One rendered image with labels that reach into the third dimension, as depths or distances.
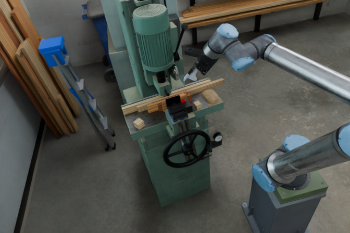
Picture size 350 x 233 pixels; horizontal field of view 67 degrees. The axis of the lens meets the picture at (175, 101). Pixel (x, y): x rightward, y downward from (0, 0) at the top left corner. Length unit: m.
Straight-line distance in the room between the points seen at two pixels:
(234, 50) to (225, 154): 1.49
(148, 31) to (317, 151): 0.89
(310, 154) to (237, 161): 1.42
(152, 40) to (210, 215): 1.42
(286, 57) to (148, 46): 0.65
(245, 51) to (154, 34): 0.44
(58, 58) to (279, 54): 1.54
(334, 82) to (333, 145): 0.23
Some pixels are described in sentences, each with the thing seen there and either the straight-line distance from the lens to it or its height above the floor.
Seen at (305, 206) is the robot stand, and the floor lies 0.44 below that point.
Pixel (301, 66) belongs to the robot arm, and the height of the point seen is 1.37.
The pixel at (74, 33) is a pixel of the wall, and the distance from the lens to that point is 3.94.
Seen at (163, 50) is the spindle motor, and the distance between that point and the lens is 1.40.
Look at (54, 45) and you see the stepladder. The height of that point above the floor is 1.16.
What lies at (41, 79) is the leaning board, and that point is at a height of 0.71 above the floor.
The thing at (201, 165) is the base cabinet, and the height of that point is 0.35.
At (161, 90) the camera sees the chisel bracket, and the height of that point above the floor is 1.05.
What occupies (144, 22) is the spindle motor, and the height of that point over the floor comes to 1.48.
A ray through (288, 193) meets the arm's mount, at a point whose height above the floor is 0.61.
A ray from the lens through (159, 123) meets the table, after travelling 1.57.
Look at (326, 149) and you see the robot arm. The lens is 1.07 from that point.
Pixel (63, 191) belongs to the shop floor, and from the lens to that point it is 2.65.
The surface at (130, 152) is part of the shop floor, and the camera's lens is 2.66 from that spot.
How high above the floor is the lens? 2.00
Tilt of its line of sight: 41 degrees down
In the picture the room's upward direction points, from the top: 8 degrees counter-clockwise
